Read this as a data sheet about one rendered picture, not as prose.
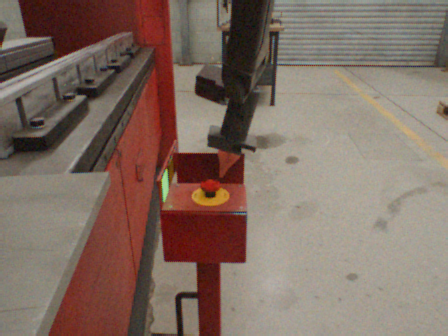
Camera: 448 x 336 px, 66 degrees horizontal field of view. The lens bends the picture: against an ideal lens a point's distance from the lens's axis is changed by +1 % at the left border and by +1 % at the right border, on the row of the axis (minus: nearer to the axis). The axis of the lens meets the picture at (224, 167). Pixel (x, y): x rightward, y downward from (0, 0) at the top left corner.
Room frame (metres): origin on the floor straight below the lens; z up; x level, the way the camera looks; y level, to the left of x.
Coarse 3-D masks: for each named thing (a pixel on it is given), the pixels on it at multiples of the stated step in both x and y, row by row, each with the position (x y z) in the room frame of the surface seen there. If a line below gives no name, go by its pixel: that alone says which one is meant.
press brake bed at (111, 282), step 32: (128, 128) 1.03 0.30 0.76; (160, 128) 2.20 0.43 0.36; (96, 160) 0.66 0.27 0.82; (128, 160) 0.96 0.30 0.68; (128, 192) 0.90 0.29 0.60; (96, 224) 0.56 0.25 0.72; (128, 224) 0.84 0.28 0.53; (96, 256) 0.53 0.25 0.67; (128, 256) 0.78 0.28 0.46; (96, 288) 0.50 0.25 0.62; (128, 288) 0.73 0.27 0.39; (64, 320) 0.35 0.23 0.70; (96, 320) 0.46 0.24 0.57; (128, 320) 0.68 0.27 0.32
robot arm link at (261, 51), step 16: (240, 0) 0.52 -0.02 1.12; (256, 0) 0.50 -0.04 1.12; (272, 0) 0.52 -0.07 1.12; (240, 16) 0.53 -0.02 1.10; (256, 16) 0.52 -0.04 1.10; (240, 32) 0.55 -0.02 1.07; (256, 32) 0.53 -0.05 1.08; (240, 48) 0.56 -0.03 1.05; (256, 48) 0.55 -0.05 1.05; (224, 64) 0.59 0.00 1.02; (240, 64) 0.57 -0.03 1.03; (256, 64) 0.57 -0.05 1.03; (224, 80) 0.61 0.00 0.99; (256, 80) 0.61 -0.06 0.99
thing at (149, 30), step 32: (32, 0) 2.19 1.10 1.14; (64, 0) 2.21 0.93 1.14; (96, 0) 2.23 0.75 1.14; (128, 0) 2.25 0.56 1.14; (160, 0) 2.27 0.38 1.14; (32, 32) 2.18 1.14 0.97; (64, 32) 2.20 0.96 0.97; (96, 32) 2.22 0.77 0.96; (160, 32) 2.27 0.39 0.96; (160, 64) 2.26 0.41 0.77; (160, 96) 2.26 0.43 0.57; (160, 160) 2.26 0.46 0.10
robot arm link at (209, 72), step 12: (204, 72) 0.67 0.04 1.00; (216, 72) 0.67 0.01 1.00; (204, 84) 0.67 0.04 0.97; (216, 84) 0.64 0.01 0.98; (228, 84) 0.59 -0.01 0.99; (240, 84) 0.58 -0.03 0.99; (204, 96) 0.68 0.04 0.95; (216, 96) 0.66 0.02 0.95; (228, 96) 0.62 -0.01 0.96; (240, 96) 0.59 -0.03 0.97
